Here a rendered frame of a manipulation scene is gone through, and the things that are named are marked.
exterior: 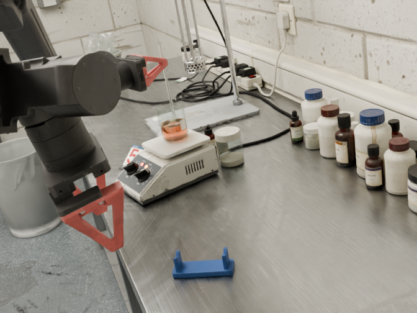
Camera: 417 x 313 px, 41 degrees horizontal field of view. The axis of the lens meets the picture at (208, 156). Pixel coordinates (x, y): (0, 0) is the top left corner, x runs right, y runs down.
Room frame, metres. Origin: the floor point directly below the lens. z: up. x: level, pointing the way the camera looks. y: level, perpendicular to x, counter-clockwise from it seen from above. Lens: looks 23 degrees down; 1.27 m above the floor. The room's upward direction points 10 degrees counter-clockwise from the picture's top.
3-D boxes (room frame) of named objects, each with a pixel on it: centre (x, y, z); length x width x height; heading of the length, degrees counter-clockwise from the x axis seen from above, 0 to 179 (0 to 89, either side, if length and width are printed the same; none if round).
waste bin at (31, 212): (2.59, 0.92, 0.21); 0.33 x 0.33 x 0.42
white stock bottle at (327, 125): (1.15, -0.28, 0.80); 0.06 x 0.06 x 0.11
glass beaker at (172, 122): (1.19, 0.07, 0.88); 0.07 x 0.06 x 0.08; 91
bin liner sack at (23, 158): (2.59, 0.92, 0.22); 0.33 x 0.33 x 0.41
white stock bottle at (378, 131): (1.02, -0.33, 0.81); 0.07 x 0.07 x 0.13
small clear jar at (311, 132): (1.21, -0.25, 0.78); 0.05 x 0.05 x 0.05
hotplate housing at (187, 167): (1.17, 0.09, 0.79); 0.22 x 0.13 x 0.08; 119
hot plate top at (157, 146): (1.18, 0.07, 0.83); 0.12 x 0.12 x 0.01; 29
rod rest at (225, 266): (0.78, 0.04, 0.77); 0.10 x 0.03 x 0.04; 77
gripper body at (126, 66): (1.15, 0.15, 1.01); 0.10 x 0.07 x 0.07; 33
